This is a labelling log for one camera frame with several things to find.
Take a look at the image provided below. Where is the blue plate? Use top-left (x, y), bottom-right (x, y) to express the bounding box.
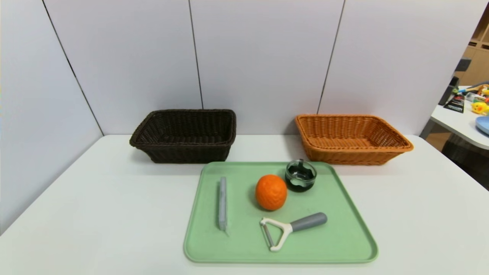
top-left (475, 116), bottom-right (489, 136)

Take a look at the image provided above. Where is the light green plastic tray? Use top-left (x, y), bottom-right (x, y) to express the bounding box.
top-left (183, 161), bottom-right (379, 264)

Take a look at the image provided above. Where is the orange fruit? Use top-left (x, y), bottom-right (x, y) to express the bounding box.
top-left (255, 175), bottom-right (287, 211)

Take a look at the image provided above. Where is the glass jar with dark lid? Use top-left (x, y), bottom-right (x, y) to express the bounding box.
top-left (285, 159), bottom-right (317, 193)

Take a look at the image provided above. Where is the white side table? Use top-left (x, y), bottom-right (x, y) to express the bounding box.
top-left (419, 85), bottom-right (489, 150)

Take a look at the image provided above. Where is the dark woven chair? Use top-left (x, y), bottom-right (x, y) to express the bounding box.
top-left (442, 134), bottom-right (489, 190)

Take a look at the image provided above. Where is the slim clear plastic case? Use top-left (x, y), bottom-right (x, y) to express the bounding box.
top-left (218, 176), bottom-right (230, 236)

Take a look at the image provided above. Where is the wooden shelf unit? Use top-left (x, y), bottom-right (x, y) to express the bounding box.
top-left (453, 4), bottom-right (489, 86)

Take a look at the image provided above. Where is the black printed card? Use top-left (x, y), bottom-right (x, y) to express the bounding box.
top-left (444, 95), bottom-right (465, 113)

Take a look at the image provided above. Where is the white peeler with grey handle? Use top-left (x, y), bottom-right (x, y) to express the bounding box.
top-left (260, 212), bottom-right (328, 252)

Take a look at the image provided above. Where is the dark brown wicker basket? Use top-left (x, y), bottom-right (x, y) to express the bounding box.
top-left (129, 109), bottom-right (236, 164)

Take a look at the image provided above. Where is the orange wicker basket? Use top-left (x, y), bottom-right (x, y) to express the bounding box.
top-left (295, 114), bottom-right (414, 165)

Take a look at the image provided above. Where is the black upright box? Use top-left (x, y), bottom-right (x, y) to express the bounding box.
top-left (439, 76), bottom-right (459, 106)

